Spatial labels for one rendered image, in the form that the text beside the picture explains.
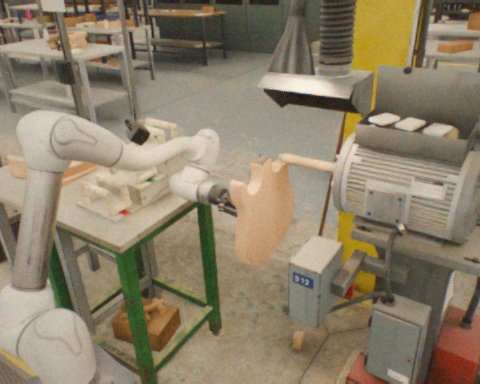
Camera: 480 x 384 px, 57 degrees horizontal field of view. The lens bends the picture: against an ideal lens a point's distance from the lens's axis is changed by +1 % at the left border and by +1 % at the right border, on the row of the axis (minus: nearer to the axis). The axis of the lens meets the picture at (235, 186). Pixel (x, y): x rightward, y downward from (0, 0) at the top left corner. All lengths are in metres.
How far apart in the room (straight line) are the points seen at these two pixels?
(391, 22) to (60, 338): 1.79
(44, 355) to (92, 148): 0.58
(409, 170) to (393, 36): 1.03
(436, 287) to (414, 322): 0.12
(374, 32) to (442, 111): 0.93
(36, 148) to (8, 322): 0.52
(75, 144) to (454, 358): 1.25
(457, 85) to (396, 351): 0.77
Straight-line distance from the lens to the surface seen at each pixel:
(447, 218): 1.26
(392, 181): 1.28
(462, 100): 1.35
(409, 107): 1.38
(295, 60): 1.25
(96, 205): 2.00
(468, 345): 1.59
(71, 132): 1.27
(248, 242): 1.49
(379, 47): 2.22
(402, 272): 1.38
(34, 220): 1.47
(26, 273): 1.51
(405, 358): 1.49
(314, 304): 1.28
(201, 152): 1.69
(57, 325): 1.40
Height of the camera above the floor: 1.87
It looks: 28 degrees down
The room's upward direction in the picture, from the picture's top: 3 degrees counter-clockwise
